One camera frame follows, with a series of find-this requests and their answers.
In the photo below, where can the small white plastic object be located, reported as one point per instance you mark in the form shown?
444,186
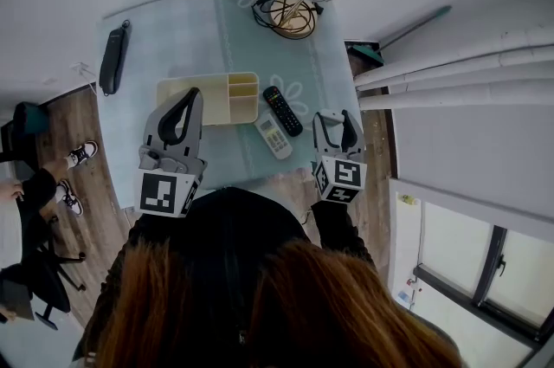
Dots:
332,115

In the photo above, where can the black zip pouch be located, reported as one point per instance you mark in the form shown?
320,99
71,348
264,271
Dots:
112,61

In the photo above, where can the cream plastic organizer box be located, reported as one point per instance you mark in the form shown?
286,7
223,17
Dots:
208,91

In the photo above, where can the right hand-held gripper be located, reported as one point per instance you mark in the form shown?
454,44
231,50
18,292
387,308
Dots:
344,176

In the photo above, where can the white remote control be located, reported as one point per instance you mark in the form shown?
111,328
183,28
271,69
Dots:
273,137

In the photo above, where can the person's black knit sweater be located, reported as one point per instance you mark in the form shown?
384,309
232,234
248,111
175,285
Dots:
242,223

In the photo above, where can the person's left forearm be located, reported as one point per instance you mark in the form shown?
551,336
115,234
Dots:
151,227

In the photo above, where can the green broom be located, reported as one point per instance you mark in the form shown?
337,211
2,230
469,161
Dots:
368,53

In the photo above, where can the person's right forearm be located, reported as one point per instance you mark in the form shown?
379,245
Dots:
339,227

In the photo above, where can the black remote control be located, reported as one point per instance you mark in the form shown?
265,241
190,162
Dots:
283,111

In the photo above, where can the black office chair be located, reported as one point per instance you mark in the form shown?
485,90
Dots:
47,271

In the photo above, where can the white curtain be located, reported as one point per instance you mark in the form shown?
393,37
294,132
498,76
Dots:
454,76

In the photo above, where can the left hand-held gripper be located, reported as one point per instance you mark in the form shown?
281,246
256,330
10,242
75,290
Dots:
159,193

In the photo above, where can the teal floral tablecloth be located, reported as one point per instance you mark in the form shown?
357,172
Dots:
182,37

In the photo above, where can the black window frame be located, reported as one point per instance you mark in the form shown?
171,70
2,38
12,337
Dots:
489,266

